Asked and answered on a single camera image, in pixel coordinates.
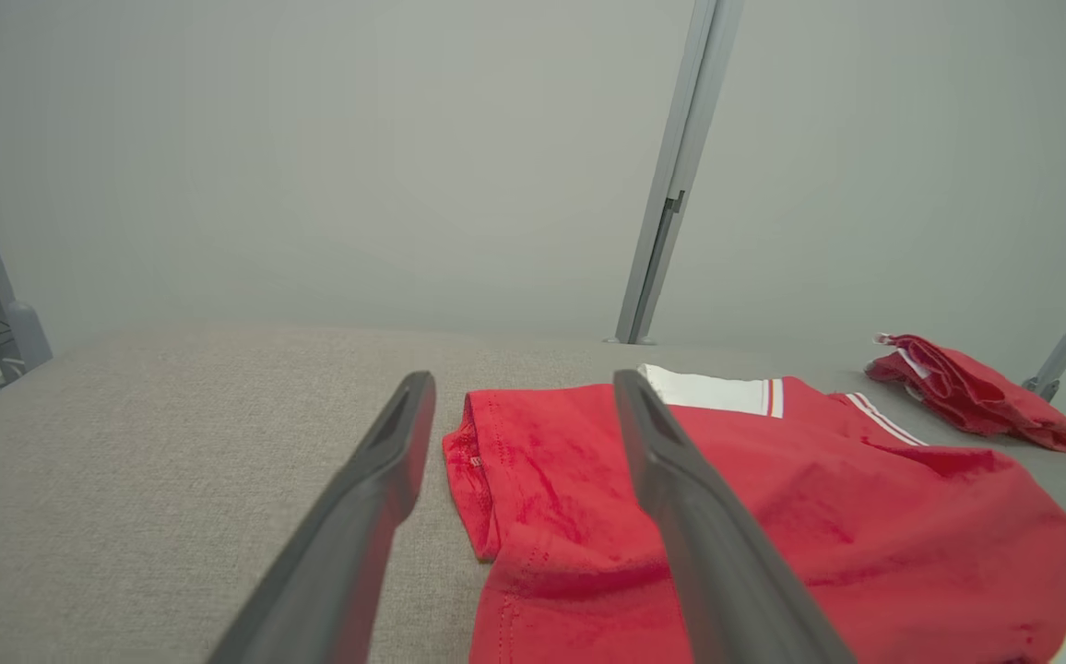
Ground red shorts with white trim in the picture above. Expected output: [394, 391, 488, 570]
[865, 333, 1066, 453]

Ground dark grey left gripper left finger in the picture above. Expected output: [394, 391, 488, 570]
[206, 371, 437, 664]

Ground red Bulls basketball jersey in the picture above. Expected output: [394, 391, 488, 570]
[442, 364, 1066, 664]

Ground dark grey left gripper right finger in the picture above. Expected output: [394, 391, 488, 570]
[612, 369, 857, 664]

